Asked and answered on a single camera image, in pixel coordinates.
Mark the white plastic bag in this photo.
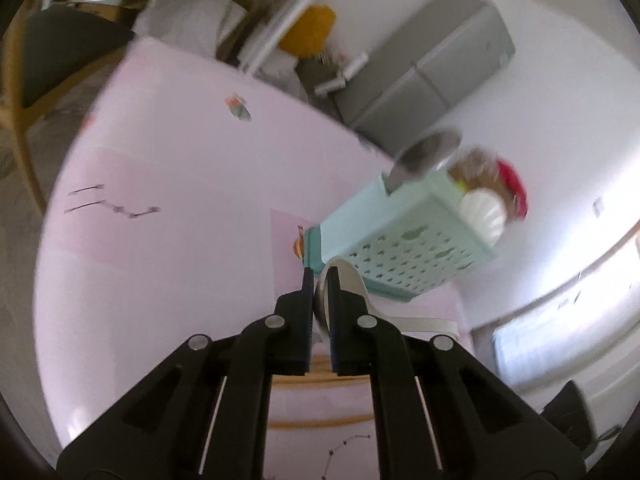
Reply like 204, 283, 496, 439
132, 0, 248, 58

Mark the mint green utensil basket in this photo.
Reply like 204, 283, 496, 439
303, 169, 496, 302

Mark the metal spoon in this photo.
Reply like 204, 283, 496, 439
384, 130, 462, 195

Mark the wooden chopstick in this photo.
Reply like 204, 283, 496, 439
268, 413, 374, 430
272, 374, 370, 389

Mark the yellow bag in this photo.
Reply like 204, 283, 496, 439
278, 6, 336, 58

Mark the white ceramic spoon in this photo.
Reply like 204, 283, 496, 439
311, 257, 460, 346

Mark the wooden chair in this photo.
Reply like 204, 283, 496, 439
1, 4, 134, 212

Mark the grey refrigerator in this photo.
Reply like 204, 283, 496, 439
334, 0, 515, 156

